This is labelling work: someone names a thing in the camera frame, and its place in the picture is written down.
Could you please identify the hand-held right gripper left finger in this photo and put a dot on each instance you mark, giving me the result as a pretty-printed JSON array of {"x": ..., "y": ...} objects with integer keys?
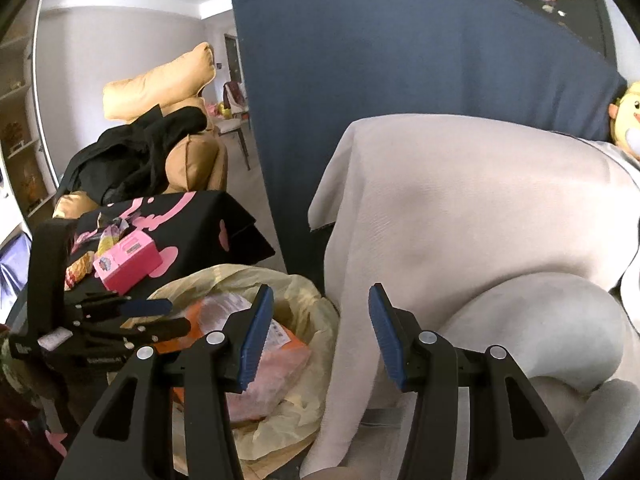
[{"x": 255, "y": 340}]

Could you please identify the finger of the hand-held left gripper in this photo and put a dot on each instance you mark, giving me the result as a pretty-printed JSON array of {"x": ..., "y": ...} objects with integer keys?
[
  {"x": 147, "y": 306},
  {"x": 160, "y": 331}
]

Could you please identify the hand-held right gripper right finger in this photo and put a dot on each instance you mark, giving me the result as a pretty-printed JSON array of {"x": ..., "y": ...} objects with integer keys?
[{"x": 385, "y": 340}]

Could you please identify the yellow snack wrapper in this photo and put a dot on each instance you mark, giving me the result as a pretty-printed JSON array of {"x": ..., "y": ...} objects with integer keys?
[{"x": 76, "y": 272}]

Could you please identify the orange packet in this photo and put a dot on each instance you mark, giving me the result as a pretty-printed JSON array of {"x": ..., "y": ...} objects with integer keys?
[{"x": 287, "y": 342}]

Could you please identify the pink translucent packet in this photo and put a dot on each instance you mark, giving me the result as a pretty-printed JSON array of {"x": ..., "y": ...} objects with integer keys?
[{"x": 280, "y": 380}]

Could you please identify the pale yellow plastic bag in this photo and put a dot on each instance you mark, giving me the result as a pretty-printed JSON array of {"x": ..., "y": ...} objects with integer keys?
[{"x": 310, "y": 305}]

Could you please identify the purple colourful wrapper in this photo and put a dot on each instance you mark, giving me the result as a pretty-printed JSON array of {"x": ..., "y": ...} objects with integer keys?
[{"x": 111, "y": 236}]

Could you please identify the purple bag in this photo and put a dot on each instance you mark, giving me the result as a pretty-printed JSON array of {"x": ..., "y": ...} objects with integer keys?
[{"x": 12, "y": 270}]

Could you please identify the pink box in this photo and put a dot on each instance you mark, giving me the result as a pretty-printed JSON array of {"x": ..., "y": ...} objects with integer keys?
[{"x": 125, "y": 265}]

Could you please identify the black pink printed tablecloth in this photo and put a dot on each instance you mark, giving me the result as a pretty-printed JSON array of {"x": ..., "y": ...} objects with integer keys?
[{"x": 200, "y": 220}]

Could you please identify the black jacket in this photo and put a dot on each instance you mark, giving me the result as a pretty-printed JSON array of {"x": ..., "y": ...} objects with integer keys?
[{"x": 125, "y": 160}]

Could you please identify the tan leather sofa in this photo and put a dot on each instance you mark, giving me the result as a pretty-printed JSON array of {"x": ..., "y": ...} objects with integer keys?
[{"x": 195, "y": 160}]

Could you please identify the grey armchair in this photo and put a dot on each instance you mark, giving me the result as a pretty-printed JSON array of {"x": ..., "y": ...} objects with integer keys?
[{"x": 550, "y": 340}]

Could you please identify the white sheet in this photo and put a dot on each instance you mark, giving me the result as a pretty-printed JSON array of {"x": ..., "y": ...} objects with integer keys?
[{"x": 450, "y": 185}]

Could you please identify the glass door shelf cabinet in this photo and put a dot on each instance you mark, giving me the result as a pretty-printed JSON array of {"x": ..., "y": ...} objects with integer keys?
[{"x": 20, "y": 110}]

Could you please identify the beige dining chair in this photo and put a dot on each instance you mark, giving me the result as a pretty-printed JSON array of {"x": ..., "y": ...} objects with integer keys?
[{"x": 235, "y": 127}]

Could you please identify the tan leather cushion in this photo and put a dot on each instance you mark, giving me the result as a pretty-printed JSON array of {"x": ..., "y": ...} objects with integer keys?
[{"x": 160, "y": 85}]

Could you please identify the yellow duck plush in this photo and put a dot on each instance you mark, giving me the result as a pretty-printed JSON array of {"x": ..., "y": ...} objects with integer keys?
[{"x": 627, "y": 120}]

